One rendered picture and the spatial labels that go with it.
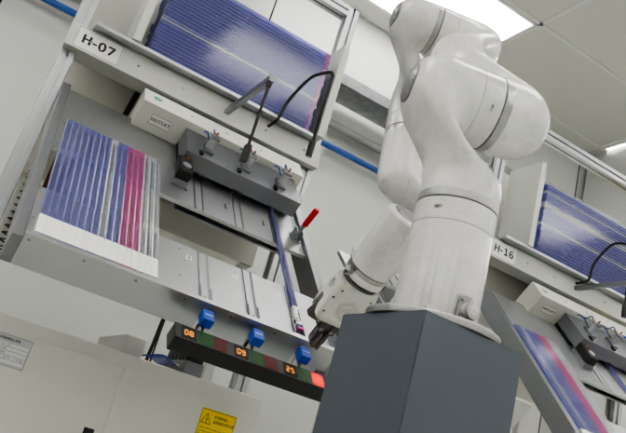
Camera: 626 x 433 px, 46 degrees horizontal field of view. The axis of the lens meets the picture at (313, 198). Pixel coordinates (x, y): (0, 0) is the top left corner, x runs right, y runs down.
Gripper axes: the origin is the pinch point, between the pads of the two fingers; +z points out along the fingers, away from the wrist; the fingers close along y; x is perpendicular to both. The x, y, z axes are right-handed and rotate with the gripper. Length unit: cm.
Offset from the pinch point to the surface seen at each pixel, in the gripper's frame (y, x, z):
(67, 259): -50, 2, 5
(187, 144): -28, 59, -1
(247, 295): -11.7, 13.2, 5.5
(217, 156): -19, 60, -1
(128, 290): -37.4, 2.3, 7.0
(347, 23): 11, 117, -39
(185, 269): -26.1, 13.7, 5.5
